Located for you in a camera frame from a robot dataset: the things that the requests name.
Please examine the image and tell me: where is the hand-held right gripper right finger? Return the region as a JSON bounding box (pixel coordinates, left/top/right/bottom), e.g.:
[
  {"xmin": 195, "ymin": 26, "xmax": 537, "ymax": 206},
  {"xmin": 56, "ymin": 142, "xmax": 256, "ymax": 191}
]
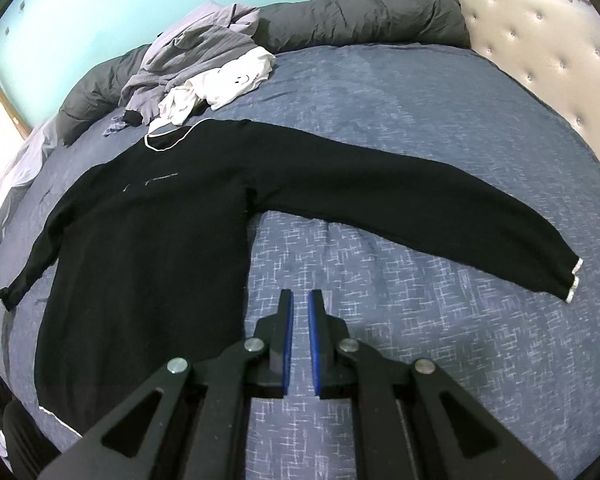
[{"xmin": 307, "ymin": 289, "xmax": 556, "ymax": 480}]

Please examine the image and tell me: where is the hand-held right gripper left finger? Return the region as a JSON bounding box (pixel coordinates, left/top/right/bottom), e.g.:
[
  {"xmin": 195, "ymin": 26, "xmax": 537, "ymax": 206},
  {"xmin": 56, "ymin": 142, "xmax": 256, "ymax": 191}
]
[{"xmin": 40, "ymin": 289, "xmax": 295, "ymax": 480}]

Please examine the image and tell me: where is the black sweater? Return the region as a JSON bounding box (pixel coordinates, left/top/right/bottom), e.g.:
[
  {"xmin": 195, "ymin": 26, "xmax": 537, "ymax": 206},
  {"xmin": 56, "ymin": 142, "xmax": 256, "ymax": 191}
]
[{"xmin": 2, "ymin": 119, "xmax": 584, "ymax": 433}]

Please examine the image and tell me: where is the pile of grey white clothes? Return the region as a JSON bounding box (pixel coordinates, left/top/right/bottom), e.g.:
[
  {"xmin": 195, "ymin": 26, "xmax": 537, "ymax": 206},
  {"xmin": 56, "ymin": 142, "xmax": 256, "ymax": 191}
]
[{"xmin": 120, "ymin": 2, "xmax": 262, "ymax": 114}]

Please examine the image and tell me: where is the light grey blanket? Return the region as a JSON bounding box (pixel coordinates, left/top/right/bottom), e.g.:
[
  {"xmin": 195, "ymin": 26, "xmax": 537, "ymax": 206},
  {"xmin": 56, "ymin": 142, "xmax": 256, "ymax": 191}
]
[{"xmin": 0, "ymin": 120, "xmax": 62, "ymax": 272}]

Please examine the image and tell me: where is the dark cloth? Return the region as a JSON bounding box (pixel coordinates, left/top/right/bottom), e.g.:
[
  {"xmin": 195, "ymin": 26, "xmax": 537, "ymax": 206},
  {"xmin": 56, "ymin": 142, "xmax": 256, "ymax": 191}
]
[{"xmin": 1, "ymin": 399, "xmax": 62, "ymax": 472}]

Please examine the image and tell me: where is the blue-grey thin garment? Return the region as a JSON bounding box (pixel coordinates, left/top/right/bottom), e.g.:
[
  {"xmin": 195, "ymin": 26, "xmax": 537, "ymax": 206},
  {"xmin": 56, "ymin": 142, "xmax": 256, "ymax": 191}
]
[{"xmin": 102, "ymin": 114, "xmax": 131, "ymax": 137}]

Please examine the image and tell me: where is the blue sheeted bed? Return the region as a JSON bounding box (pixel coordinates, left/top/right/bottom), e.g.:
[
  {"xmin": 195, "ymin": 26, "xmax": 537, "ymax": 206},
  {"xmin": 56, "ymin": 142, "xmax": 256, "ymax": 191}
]
[{"xmin": 0, "ymin": 42, "xmax": 600, "ymax": 480}]

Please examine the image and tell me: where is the cream white garment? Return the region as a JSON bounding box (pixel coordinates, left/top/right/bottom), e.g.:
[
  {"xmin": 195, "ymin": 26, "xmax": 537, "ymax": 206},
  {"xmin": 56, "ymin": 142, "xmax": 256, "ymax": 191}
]
[{"xmin": 157, "ymin": 85, "xmax": 207, "ymax": 127}]

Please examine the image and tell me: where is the white smiley t-shirt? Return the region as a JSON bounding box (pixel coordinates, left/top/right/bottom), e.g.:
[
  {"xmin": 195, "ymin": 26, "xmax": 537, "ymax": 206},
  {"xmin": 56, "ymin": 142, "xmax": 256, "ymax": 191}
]
[{"xmin": 190, "ymin": 47, "xmax": 277, "ymax": 112}]

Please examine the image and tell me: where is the dark grey rolled duvet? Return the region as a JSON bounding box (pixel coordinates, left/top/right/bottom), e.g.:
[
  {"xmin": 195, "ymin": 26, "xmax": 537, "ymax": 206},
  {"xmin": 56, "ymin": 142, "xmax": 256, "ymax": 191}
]
[{"xmin": 59, "ymin": 0, "xmax": 472, "ymax": 144}]

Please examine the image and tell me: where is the cream tufted headboard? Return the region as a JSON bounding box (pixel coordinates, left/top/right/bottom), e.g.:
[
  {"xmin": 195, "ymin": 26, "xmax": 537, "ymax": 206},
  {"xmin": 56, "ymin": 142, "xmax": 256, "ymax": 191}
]
[{"xmin": 417, "ymin": 0, "xmax": 600, "ymax": 181}]

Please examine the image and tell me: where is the wooden window frame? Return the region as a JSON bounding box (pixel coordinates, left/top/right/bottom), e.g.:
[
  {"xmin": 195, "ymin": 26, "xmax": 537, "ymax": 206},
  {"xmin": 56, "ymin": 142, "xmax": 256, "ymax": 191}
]
[{"xmin": 0, "ymin": 71, "xmax": 32, "ymax": 139}]

